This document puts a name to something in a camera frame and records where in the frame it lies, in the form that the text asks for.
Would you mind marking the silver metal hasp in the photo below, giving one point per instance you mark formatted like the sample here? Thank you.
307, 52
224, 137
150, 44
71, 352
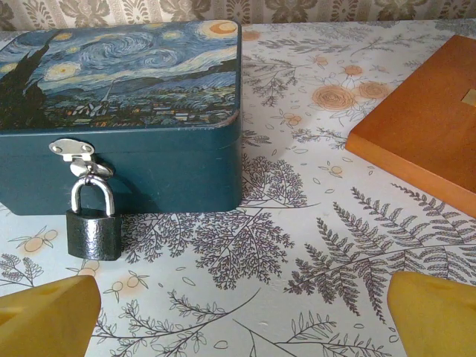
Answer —
70, 148

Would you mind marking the starry night print box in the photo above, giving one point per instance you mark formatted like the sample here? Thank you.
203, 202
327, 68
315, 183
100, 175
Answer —
167, 167

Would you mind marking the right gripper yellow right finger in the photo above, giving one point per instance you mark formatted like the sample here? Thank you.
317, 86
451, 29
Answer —
435, 320

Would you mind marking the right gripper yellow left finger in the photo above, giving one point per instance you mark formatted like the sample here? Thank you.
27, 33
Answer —
44, 320

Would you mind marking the floral fern print tablecloth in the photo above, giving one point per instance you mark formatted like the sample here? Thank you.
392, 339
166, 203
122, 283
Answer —
297, 230

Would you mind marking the dark grey padlock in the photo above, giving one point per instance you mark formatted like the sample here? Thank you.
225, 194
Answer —
93, 236

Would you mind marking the orange wooden board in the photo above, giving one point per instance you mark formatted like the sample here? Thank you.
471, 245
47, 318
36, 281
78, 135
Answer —
420, 122

